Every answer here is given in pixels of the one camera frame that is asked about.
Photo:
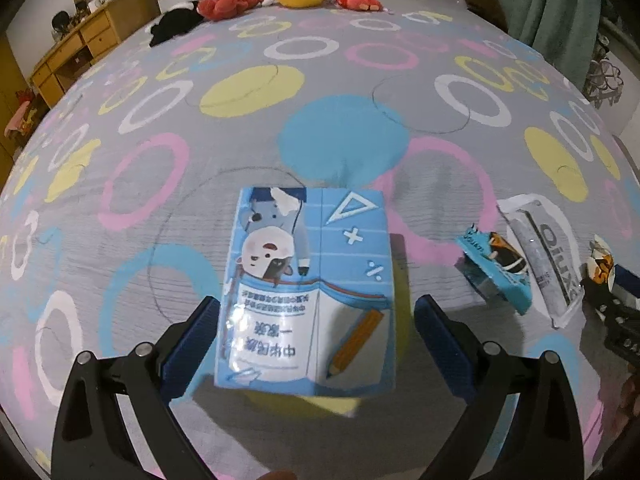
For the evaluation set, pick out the silver grey snack packet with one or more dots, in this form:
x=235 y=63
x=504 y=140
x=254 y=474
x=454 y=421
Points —
x=551 y=251

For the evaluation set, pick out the blue snack wrapper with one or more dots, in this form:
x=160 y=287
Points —
x=494 y=268

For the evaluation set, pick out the small red plush toy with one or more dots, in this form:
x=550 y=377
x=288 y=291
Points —
x=361 y=5

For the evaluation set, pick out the blue cartoon milk box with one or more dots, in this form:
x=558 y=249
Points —
x=307 y=307

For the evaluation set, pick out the black white plush toy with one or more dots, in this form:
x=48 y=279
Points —
x=177 y=21

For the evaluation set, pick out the bed with circle-pattern sheet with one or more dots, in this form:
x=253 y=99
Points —
x=116 y=218

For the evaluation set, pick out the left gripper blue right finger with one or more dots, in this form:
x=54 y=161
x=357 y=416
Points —
x=451 y=344

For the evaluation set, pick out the teal green curtain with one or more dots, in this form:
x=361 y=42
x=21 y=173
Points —
x=564 y=32

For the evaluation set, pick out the red crab plush toy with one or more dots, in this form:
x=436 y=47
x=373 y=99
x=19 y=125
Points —
x=219 y=10

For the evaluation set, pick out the wooden chair with clothes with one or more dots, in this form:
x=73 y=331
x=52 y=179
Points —
x=21 y=125

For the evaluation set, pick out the orange white snack wrapper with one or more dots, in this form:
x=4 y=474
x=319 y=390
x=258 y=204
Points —
x=600 y=264

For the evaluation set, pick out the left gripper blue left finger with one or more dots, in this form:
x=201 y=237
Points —
x=184 y=346

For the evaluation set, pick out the wooden desk with drawers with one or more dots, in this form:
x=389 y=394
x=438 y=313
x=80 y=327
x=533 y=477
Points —
x=87 y=43

